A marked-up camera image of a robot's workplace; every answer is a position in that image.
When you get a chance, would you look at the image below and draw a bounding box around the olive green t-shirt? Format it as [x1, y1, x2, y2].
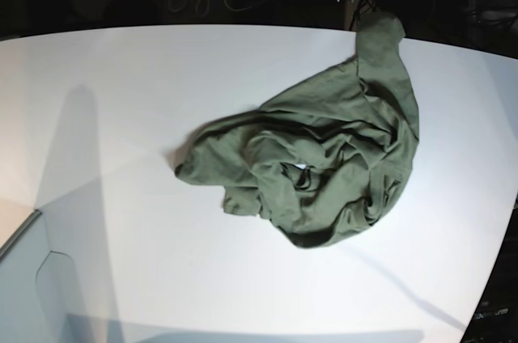
[174, 12, 419, 248]

